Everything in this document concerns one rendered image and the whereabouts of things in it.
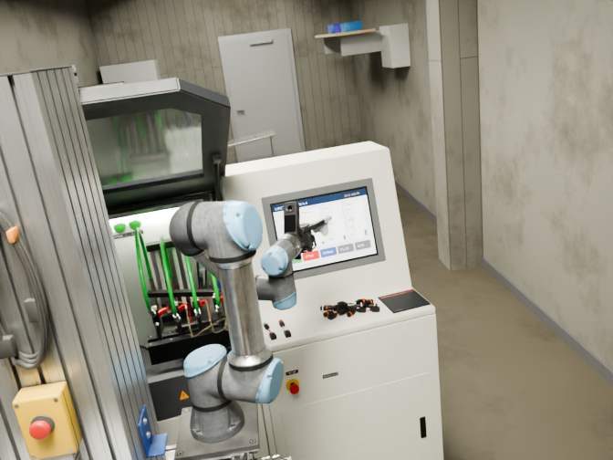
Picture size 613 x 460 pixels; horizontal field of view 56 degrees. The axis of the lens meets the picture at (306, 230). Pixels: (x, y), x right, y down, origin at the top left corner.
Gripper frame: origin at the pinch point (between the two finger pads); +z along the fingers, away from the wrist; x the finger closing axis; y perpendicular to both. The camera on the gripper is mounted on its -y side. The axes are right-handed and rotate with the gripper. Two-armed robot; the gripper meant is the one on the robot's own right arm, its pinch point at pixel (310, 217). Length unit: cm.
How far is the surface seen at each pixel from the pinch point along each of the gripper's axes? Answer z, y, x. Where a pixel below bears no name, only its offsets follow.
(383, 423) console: 18, 95, 1
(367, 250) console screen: 45, 30, 2
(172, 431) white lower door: -27, 64, -62
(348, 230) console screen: 42.9, 19.6, -3.3
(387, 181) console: 58, 5, 13
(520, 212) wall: 243, 85, 53
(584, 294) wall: 169, 117, 84
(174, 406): -26, 55, -59
